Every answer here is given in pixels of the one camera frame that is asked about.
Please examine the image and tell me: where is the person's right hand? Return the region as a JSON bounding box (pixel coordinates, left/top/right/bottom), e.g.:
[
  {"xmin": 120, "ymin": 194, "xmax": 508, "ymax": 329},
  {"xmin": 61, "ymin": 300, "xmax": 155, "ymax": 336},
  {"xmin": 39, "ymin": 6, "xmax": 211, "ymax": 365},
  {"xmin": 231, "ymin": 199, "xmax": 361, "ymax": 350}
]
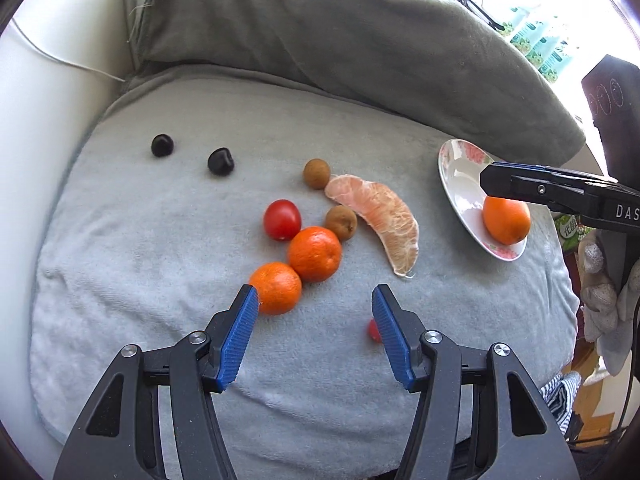
[{"xmin": 579, "ymin": 240, "xmax": 635, "ymax": 377}]

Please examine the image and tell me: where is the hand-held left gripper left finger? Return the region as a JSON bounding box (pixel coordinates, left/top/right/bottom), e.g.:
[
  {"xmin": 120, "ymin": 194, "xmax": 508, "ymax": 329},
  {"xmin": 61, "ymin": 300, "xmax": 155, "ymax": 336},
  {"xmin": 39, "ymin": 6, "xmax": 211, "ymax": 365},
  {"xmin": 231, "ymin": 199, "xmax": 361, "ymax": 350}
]
[{"xmin": 52, "ymin": 284, "xmax": 261, "ymax": 480}]

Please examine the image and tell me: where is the white cable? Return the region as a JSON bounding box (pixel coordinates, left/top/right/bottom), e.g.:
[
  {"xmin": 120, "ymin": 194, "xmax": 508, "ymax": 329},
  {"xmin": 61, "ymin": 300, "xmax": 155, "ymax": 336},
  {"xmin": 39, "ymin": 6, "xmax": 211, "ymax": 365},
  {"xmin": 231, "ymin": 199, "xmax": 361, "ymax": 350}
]
[{"xmin": 11, "ymin": 16, "xmax": 127, "ymax": 83}]

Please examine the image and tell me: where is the brown longan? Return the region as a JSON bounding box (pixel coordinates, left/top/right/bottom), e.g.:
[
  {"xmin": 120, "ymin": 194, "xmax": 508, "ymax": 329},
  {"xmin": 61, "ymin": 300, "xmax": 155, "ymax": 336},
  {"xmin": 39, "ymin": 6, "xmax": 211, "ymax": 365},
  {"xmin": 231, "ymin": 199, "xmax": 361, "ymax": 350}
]
[
  {"xmin": 303, "ymin": 158, "xmax": 331, "ymax": 190},
  {"xmin": 325, "ymin": 205, "xmax": 358, "ymax": 239}
]

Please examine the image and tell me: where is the peeled pomelo segment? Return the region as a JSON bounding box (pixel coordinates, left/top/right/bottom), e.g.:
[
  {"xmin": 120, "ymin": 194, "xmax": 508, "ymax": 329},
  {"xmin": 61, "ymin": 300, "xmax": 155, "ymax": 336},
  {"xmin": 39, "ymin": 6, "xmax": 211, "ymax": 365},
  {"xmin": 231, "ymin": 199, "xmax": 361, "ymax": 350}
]
[{"xmin": 325, "ymin": 174, "xmax": 420, "ymax": 278}]

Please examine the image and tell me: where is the light grey fleece blanket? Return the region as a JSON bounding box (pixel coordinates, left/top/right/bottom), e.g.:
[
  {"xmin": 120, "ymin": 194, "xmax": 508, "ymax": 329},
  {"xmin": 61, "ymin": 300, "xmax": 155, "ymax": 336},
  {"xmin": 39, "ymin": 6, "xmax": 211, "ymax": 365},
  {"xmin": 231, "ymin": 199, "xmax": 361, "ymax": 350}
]
[{"xmin": 30, "ymin": 65, "xmax": 581, "ymax": 480}]

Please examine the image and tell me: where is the striped cloth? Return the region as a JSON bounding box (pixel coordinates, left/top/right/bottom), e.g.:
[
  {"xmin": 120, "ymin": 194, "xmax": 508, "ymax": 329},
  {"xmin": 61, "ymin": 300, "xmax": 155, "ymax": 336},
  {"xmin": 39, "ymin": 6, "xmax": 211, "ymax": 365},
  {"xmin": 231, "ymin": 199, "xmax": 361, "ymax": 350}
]
[{"xmin": 539, "ymin": 371, "xmax": 585, "ymax": 437}]

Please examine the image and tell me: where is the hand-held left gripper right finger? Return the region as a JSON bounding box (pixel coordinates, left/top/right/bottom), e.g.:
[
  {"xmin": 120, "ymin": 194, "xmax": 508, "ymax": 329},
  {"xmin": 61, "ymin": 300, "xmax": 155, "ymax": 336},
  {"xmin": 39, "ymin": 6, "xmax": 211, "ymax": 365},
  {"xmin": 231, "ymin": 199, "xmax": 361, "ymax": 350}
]
[{"xmin": 371, "ymin": 284, "xmax": 583, "ymax": 480}]

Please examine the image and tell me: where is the grey-green cushion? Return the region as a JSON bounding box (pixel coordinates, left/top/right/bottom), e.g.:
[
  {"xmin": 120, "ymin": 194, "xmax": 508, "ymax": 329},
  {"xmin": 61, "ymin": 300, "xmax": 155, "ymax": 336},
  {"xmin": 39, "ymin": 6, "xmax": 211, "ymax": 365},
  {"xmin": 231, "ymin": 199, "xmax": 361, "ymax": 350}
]
[{"xmin": 127, "ymin": 0, "xmax": 587, "ymax": 161}]

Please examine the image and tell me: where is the white floral plate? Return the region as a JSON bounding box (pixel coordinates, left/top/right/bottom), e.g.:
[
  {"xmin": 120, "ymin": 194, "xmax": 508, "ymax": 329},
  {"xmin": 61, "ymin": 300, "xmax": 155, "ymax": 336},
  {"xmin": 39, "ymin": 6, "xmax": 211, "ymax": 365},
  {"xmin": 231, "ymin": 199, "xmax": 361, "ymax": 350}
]
[{"xmin": 438, "ymin": 138, "xmax": 529, "ymax": 262}]

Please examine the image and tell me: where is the green snack packet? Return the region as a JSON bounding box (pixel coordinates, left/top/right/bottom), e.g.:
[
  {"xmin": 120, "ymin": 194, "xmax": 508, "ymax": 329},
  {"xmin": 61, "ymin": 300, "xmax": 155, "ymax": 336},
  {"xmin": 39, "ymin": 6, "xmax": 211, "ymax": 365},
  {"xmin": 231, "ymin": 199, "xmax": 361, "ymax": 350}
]
[{"xmin": 556, "ymin": 214, "xmax": 595, "ymax": 252}]

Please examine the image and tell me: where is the large orange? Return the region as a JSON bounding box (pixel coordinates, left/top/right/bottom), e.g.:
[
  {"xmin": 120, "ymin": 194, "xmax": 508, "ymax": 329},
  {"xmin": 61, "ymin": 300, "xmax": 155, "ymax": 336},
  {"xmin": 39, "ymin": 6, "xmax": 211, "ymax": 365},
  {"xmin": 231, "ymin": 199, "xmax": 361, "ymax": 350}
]
[{"xmin": 482, "ymin": 196, "xmax": 532, "ymax": 246}]

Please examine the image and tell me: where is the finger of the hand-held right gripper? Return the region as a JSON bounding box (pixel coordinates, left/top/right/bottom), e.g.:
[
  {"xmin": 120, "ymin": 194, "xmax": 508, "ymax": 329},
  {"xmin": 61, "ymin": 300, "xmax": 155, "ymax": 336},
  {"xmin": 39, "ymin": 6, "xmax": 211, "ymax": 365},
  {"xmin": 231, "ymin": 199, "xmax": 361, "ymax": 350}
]
[{"xmin": 479, "ymin": 161, "xmax": 609, "ymax": 217}]

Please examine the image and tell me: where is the white sofa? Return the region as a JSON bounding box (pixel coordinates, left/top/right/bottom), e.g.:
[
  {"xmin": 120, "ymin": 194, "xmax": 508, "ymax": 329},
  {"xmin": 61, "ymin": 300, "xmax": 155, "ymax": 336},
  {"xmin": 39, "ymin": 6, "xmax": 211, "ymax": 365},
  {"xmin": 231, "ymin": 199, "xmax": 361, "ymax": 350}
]
[{"xmin": 0, "ymin": 0, "xmax": 151, "ymax": 411}]

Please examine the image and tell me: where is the orange mandarin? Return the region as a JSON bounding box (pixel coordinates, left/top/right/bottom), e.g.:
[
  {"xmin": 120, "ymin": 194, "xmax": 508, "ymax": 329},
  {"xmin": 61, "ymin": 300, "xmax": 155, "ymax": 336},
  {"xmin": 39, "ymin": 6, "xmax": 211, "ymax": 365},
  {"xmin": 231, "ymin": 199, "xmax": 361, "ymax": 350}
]
[
  {"xmin": 288, "ymin": 226, "xmax": 343, "ymax": 283},
  {"xmin": 248, "ymin": 262, "xmax": 303, "ymax": 316}
]

